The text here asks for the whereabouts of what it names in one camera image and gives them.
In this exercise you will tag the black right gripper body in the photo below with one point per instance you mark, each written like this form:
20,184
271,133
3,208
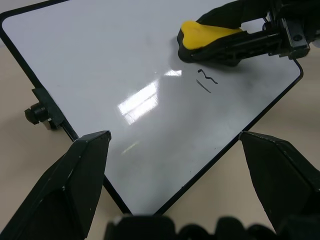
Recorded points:
297,27

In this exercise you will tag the black-framed whiteboard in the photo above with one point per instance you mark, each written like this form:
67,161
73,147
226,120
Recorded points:
105,75

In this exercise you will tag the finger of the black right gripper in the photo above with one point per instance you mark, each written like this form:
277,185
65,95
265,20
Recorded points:
232,12
240,47

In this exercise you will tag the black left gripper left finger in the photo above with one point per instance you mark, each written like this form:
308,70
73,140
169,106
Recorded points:
52,195

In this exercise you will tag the yellow and black whiteboard eraser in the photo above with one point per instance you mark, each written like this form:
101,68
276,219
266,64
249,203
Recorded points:
200,35

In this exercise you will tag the black marker squiggle drawing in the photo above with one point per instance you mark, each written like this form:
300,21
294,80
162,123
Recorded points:
207,76

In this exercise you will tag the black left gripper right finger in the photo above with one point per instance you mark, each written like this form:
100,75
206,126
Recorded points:
287,185

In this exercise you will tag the black whiteboard stand clamp knob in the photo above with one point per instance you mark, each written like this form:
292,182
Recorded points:
42,111

